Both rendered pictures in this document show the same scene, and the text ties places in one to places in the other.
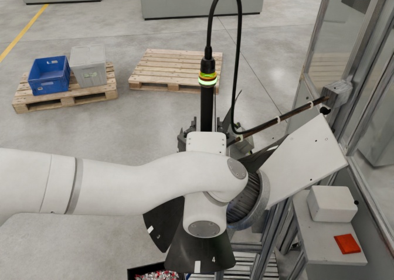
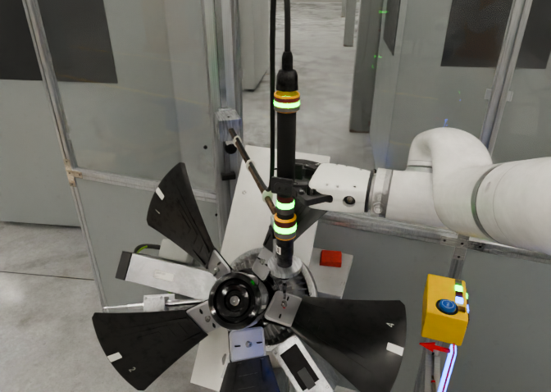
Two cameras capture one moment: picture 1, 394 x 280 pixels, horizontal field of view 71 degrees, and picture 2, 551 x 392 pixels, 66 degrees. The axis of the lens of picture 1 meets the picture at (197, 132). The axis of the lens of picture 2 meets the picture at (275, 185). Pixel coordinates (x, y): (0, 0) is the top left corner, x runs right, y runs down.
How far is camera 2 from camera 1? 0.77 m
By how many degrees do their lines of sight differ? 60
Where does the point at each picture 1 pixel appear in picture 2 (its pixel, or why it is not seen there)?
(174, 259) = (374, 381)
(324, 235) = (315, 271)
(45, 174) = not seen: outside the picture
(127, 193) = not seen: hidden behind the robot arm
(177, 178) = (478, 144)
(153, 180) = (478, 161)
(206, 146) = (348, 175)
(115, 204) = not seen: hidden behind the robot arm
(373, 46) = (229, 59)
